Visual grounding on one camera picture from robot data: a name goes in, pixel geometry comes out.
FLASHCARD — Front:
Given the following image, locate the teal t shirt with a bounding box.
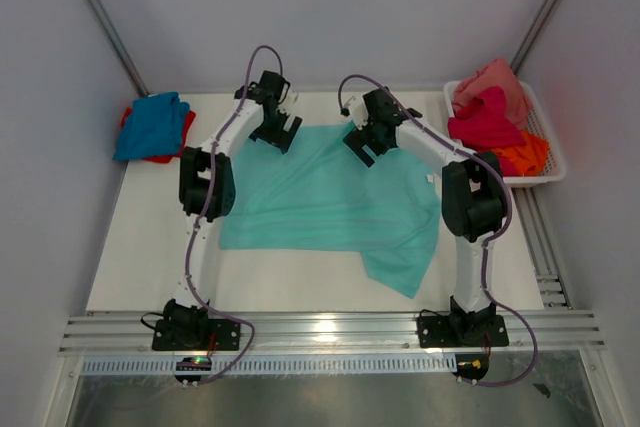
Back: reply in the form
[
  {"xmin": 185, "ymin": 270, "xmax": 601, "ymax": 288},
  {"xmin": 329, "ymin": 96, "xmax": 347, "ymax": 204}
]
[{"xmin": 219, "ymin": 125, "xmax": 441, "ymax": 298}]

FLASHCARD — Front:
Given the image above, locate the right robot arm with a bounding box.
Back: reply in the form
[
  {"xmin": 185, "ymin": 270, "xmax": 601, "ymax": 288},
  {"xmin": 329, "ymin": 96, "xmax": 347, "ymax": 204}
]
[{"xmin": 339, "ymin": 88, "xmax": 512, "ymax": 346}]

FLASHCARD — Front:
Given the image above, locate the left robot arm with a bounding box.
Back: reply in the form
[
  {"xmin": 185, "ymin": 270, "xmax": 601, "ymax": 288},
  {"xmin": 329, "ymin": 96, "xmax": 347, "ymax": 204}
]
[{"xmin": 152, "ymin": 70, "xmax": 302, "ymax": 351}]

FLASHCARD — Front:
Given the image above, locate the magenta t shirt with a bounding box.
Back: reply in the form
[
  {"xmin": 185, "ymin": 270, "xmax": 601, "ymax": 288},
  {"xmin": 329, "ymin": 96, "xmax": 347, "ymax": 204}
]
[{"xmin": 448, "ymin": 86, "xmax": 525, "ymax": 152}]

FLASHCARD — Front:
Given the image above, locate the blue folded t shirt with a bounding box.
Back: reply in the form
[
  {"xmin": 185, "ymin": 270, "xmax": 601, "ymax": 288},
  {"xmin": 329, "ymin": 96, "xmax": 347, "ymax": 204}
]
[{"xmin": 113, "ymin": 92, "xmax": 192, "ymax": 161}]

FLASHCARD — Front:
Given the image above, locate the salmon pink t shirt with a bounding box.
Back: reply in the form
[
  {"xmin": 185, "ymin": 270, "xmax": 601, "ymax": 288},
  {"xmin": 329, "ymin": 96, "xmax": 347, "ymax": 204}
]
[{"xmin": 452, "ymin": 58, "xmax": 533, "ymax": 130}]

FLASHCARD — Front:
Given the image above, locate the red folded t shirt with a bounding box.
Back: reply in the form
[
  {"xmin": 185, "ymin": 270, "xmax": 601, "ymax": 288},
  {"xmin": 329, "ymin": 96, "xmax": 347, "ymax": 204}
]
[{"xmin": 120, "ymin": 107, "xmax": 196, "ymax": 164}]

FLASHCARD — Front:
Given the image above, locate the orange t shirt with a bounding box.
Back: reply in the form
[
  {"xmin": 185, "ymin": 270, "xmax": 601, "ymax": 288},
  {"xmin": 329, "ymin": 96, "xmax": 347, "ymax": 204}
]
[{"xmin": 491, "ymin": 131, "xmax": 550, "ymax": 177}]

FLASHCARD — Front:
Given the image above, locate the white plastic basket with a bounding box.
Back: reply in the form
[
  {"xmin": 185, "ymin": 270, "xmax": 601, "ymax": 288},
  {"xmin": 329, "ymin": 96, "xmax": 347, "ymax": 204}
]
[{"xmin": 443, "ymin": 79, "xmax": 568, "ymax": 190}]

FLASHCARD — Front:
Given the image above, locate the left black controller board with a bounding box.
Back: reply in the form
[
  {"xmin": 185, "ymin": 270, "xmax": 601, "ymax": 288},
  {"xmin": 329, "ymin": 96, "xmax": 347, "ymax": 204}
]
[{"xmin": 174, "ymin": 356, "xmax": 212, "ymax": 384}]

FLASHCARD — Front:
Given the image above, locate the black controller board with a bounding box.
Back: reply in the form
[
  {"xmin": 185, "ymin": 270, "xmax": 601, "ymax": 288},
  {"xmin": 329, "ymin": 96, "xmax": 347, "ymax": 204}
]
[
  {"xmin": 174, "ymin": 356, "xmax": 212, "ymax": 384},
  {"xmin": 453, "ymin": 354, "xmax": 490, "ymax": 383}
]

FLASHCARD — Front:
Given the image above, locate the right black controller board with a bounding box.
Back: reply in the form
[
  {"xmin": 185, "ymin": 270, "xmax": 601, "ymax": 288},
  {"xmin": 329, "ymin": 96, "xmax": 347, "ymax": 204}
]
[{"xmin": 453, "ymin": 354, "xmax": 490, "ymax": 383}]

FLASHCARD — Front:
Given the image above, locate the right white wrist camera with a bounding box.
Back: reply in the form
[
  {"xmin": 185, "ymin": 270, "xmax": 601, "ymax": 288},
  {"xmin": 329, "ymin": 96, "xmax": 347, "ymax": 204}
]
[{"xmin": 340, "ymin": 95, "xmax": 369, "ymax": 130}]

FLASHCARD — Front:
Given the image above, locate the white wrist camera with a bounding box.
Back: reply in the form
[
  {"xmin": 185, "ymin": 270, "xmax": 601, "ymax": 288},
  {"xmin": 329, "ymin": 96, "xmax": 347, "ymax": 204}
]
[
  {"xmin": 278, "ymin": 87, "xmax": 299, "ymax": 115},
  {"xmin": 340, "ymin": 95, "xmax": 369, "ymax": 130}
]

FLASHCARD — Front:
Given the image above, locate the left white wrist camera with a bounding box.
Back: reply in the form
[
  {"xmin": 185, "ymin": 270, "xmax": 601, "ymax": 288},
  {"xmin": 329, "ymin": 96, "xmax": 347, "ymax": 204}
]
[{"xmin": 278, "ymin": 87, "xmax": 299, "ymax": 115}]

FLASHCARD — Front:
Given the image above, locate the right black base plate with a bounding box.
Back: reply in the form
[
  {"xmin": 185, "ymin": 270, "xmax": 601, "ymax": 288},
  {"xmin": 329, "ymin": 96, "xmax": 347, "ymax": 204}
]
[{"xmin": 416, "ymin": 309, "xmax": 510, "ymax": 348}]

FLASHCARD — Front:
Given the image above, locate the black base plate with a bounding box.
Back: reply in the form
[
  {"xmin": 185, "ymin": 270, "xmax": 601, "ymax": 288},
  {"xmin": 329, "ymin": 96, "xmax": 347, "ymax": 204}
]
[
  {"xmin": 416, "ymin": 309, "xmax": 510, "ymax": 348},
  {"xmin": 151, "ymin": 319, "xmax": 240, "ymax": 352}
]

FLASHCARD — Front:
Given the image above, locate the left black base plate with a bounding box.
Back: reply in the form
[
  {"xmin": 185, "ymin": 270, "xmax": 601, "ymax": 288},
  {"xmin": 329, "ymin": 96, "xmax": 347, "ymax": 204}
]
[{"xmin": 151, "ymin": 319, "xmax": 240, "ymax": 352}]

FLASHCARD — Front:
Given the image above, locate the white slotted cable duct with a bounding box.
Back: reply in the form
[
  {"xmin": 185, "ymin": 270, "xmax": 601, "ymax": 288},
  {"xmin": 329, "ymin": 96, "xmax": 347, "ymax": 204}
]
[{"xmin": 80, "ymin": 353, "xmax": 455, "ymax": 376}]

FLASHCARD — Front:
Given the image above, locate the right corner frame post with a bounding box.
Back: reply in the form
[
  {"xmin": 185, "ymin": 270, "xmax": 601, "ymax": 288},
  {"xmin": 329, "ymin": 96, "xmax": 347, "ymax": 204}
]
[{"xmin": 510, "ymin": 0, "xmax": 562, "ymax": 76}]

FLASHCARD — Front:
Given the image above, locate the corner frame post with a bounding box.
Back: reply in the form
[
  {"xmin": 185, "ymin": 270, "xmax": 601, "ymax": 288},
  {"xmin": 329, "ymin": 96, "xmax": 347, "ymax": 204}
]
[
  {"xmin": 510, "ymin": 0, "xmax": 562, "ymax": 76},
  {"xmin": 84, "ymin": 0, "xmax": 150, "ymax": 97}
]

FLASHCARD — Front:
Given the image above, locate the aluminium front rail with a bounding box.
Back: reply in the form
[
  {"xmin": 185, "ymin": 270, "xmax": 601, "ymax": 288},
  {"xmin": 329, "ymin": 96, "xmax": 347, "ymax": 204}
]
[{"xmin": 59, "ymin": 310, "xmax": 605, "ymax": 356}]

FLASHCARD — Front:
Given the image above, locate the left corner frame post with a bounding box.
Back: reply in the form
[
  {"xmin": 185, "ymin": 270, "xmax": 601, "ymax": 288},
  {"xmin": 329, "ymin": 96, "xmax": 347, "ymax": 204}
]
[{"xmin": 84, "ymin": 0, "xmax": 150, "ymax": 97}]

